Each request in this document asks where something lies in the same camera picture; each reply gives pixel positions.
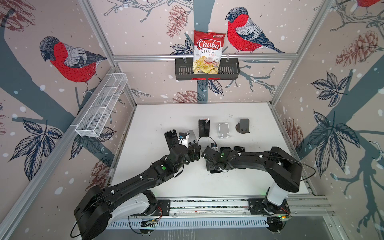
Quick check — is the white phone stand right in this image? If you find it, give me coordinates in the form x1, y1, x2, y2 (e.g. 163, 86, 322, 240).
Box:
218, 123, 230, 139

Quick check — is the Chuba cassava chips bag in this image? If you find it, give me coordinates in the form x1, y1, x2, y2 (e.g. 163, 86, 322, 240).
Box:
193, 31, 226, 74

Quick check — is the black phone with label sticker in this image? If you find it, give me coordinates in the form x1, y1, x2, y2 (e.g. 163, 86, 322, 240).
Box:
234, 146, 246, 152

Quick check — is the black wall basket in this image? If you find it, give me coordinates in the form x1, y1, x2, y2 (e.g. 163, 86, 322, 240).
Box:
175, 58, 240, 81

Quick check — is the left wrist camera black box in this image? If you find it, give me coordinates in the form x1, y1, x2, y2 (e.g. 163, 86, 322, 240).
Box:
179, 132, 189, 140

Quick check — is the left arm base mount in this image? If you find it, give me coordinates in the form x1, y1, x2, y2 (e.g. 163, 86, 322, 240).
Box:
132, 190, 171, 217

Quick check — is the purple-edged black phone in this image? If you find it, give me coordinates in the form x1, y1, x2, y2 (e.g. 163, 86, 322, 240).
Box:
198, 119, 210, 138

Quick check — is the white wire wall basket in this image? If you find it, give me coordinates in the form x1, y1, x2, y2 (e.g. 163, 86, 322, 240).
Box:
75, 73, 128, 138

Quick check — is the green-edged black phone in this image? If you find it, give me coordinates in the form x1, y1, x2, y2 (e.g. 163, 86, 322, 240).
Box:
220, 147, 231, 153

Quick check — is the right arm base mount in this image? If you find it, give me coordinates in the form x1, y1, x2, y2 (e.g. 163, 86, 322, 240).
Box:
248, 198, 291, 216

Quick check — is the blue-edged phone with sticker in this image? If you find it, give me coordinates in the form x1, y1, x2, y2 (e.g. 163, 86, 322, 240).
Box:
164, 130, 180, 150

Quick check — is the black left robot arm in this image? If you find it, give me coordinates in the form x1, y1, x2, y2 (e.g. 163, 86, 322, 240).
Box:
74, 144, 201, 240

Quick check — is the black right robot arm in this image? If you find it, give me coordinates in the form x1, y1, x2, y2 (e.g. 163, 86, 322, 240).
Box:
201, 147, 303, 207

